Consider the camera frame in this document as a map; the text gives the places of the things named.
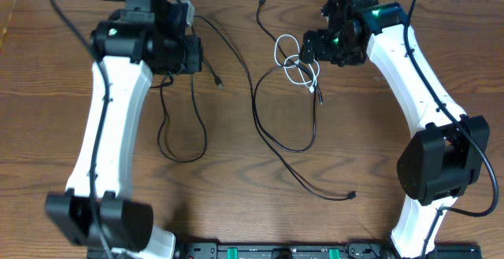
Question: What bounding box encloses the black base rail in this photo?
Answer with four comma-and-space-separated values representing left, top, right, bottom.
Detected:
86, 242, 484, 259

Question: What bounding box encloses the white cable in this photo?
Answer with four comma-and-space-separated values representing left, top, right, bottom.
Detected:
273, 34, 321, 94

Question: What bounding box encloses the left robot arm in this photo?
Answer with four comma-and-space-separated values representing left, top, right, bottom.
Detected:
45, 0, 203, 258

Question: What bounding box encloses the black usb cable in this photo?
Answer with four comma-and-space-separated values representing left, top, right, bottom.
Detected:
251, 0, 324, 154

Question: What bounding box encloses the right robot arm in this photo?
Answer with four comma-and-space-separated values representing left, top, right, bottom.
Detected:
299, 0, 490, 258

